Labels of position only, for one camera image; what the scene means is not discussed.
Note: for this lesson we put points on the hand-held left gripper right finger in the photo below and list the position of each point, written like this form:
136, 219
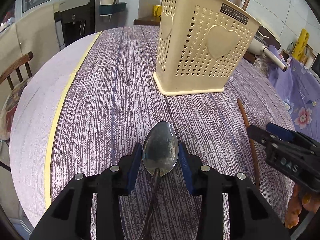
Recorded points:
185, 170

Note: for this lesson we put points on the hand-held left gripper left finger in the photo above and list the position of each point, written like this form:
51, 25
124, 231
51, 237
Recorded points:
133, 170

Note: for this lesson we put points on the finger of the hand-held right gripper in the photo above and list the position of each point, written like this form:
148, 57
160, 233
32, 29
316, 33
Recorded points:
260, 135
280, 131

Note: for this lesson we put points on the beige plastic utensil holder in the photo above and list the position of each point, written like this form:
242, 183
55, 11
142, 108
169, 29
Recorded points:
200, 62

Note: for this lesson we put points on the person's right hand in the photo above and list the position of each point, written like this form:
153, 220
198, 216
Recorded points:
293, 212

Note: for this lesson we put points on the purple floral cloth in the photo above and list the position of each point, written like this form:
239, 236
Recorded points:
300, 92

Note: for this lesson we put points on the grey floral cloth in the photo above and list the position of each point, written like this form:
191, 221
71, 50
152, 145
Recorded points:
260, 63

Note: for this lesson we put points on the white pot with glass lid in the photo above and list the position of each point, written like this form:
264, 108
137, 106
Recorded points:
272, 56

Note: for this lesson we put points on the purple striped table mat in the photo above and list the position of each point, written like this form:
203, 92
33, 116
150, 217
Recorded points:
120, 92

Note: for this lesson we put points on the brown white rice cooker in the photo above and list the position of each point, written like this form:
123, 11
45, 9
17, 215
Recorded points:
271, 38

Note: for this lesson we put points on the floral chair cushion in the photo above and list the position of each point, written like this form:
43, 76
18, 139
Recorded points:
12, 105

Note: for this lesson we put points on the dark wooden cabinet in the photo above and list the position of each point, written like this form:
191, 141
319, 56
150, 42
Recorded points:
147, 20

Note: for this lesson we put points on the wooden chair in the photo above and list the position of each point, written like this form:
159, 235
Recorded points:
15, 66

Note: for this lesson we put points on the yellow mug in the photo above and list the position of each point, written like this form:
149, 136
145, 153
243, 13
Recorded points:
157, 10

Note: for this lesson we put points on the teal plastic holder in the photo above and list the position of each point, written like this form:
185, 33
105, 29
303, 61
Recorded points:
112, 9

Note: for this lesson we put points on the white black water dispenser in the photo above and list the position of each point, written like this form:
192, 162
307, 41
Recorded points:
75, 17

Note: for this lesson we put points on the beige board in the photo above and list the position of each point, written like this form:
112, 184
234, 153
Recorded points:
37, 35

